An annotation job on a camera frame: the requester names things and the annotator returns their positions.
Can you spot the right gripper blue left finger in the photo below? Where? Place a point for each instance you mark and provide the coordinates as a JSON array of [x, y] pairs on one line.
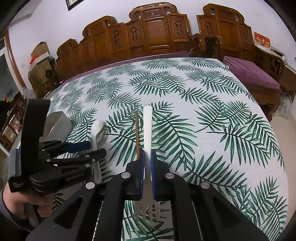
[[135, 184]]

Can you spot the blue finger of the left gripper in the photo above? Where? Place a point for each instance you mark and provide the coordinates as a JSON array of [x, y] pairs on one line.
[[57, 147], [88, 158]]

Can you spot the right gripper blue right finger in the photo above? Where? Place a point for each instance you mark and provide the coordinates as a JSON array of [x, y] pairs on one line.
[[160, 188]]

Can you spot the grey metal tray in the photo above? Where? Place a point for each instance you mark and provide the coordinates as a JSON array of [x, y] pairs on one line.
[[57, 127]]

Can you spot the white plastic fork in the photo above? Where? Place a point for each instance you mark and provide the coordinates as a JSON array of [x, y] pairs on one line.
[[147, 201]]

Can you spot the person's left hand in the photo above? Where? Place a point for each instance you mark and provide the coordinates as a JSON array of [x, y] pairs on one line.
[[15, 201]]

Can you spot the white plastic spoon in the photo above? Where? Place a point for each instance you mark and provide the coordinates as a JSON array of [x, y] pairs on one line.
[[97, 131]]

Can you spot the dark brown chopstick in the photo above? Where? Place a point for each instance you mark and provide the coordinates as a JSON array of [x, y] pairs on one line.
[[137, 134]]

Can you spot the palm leaf tablecloth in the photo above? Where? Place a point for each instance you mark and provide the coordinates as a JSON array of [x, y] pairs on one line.
[[205, 124]]

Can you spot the stacked cardboard boxes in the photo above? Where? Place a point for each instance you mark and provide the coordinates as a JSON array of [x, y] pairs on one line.
[[42, 73]]

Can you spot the purple seat cushion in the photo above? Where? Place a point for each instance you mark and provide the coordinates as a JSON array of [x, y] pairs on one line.
[[249, 73]]

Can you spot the carved wooden sofa bench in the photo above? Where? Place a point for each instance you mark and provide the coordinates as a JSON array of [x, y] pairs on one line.
[[153, 29]]

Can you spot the carved wooden armchair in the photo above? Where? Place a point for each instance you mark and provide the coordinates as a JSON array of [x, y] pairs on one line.
[[237, 37]]

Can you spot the red sign card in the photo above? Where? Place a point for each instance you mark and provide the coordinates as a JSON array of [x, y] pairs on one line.
[[261, 40]]

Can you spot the dark picture frame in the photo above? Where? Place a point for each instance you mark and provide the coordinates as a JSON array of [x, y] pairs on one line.
[[73, 3]]

